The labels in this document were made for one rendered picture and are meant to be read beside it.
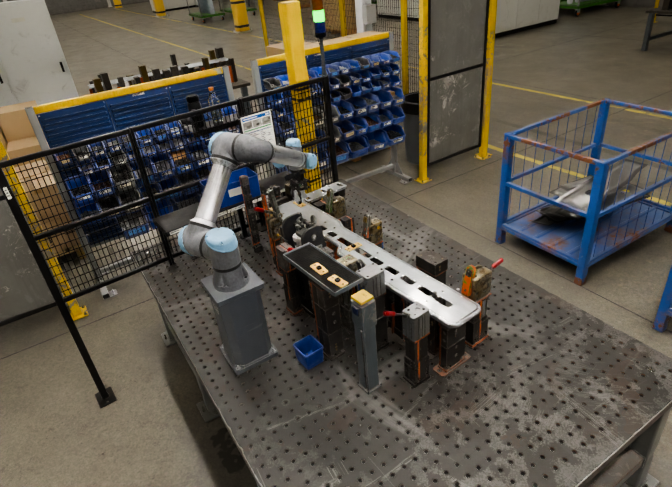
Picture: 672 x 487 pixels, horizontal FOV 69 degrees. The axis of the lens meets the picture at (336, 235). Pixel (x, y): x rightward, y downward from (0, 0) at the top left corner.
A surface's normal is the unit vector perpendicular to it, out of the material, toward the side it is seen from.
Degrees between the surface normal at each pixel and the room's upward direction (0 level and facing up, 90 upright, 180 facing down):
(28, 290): 88
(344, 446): 0
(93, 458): 0
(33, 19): 90
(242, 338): 90
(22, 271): 92
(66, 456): 0
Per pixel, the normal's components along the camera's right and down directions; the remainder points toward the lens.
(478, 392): -0.09, -0.86
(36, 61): 0.54, 0.38
